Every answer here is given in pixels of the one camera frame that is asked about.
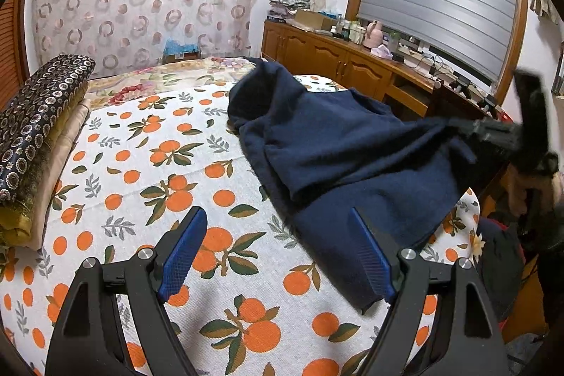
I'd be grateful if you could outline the hanging beige cloth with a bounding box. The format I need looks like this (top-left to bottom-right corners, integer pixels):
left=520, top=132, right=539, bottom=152
left=529, top=0, right=564, bottom=25

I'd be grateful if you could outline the person's right hand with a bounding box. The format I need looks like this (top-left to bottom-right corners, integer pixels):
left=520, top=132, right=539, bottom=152
left=507, top=171, right=564, bottom=218

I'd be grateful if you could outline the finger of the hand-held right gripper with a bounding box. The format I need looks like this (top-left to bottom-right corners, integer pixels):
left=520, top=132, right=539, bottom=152
left=449, top=116, right=488, bottom=142

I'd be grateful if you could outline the olive folded cloth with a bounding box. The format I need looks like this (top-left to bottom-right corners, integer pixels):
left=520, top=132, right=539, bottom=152
left=0, top=195, right=45, bottom=247

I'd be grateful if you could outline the wooden cabinet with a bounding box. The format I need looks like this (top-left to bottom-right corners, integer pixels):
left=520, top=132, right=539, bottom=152
left=261, top=20, right=498, bottom=125

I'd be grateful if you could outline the person's dark clothing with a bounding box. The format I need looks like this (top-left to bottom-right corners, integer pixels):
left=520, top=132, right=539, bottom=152
left=476, top=217, right=564, bottom=341

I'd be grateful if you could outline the pink jug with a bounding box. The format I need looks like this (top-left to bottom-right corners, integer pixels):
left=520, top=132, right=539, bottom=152
left=362, top=20, right=385, bottom=49

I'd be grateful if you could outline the orange fruit print bedsheet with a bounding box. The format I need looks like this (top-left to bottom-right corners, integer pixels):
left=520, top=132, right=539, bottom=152
left=0, top=74, right=481, bottom=376

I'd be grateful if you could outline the floral bedspread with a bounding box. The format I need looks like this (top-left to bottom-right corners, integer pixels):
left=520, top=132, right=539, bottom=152
left=84, top=56, right=260, bottom=109

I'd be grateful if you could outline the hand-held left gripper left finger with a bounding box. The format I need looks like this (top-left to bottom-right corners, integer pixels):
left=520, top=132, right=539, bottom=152
left=44, top=206, right=208, bottom=376

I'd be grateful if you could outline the cardboard box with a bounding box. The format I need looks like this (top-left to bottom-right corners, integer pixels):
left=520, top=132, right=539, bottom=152
left=293, top=8, right=338, bottom=32

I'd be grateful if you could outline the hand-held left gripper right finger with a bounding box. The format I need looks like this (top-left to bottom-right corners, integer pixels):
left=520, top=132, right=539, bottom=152
left=348, top=206, right=505, bottom=376

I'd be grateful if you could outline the wooden louvred door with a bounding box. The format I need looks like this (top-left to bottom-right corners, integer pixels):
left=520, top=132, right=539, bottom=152
left=0, top=0, right=33, bottom=112

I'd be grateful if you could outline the dark patterned folded quilt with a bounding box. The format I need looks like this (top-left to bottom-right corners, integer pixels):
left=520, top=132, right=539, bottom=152
left=0, top=54, right=97, bottom=205

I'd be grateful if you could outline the box with blue plastic bag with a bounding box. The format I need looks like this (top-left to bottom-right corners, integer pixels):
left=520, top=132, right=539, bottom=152
left=162, top=39, right=202, bottom=65

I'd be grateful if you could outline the stack of folded clothes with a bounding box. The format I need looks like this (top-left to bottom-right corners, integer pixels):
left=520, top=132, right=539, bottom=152
left=268, top=0, right=302, bottom=23

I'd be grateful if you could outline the group of small bottles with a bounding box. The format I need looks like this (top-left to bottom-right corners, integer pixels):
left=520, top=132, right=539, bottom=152
left=330, top=19, right=366, bottom=42

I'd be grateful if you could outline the navy printed t-shirt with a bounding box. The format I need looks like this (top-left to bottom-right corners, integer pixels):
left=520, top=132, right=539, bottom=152
left=227, top=60, right=481, bottom=315

